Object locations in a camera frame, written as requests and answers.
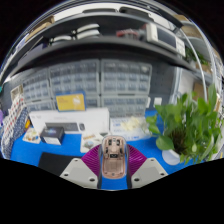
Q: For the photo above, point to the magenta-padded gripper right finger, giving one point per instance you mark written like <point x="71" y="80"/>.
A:
<point x="151" y="170"/>

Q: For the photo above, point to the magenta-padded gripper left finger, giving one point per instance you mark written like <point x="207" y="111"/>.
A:
<point x="75" y="170"/>

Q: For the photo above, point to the transparent pink computer mouse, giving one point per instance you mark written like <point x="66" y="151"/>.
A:
<point x="113" y="160"/>

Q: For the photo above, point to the black mouse pad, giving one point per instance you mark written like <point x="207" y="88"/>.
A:
<point x="56" y="163"/>

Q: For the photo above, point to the colourful sticker sheet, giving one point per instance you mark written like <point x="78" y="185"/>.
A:
<point x="31" y="136"/>
<point x="89" y="143"/>

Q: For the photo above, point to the white and blue glove box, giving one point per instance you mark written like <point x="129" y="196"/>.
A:
<point x="133" y="131"/>

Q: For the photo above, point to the small black product box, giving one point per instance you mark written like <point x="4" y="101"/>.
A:
<point x="51" y="133"/>

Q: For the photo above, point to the green plant in white pot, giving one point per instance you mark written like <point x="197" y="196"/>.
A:
<point x="186" y="130"/>

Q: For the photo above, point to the white keyboard packaging box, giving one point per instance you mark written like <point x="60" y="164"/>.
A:
<point x="66" y="116"/>

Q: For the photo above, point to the yellow and blue box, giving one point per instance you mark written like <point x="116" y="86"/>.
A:
<point x="70" y="102"/>

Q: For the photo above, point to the polka-dot fabric cover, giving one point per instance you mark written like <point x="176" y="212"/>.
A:
<point x="13" y="126"/>

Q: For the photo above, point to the cream open storage crate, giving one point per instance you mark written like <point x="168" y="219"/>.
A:
<point x="16" y="92"/>

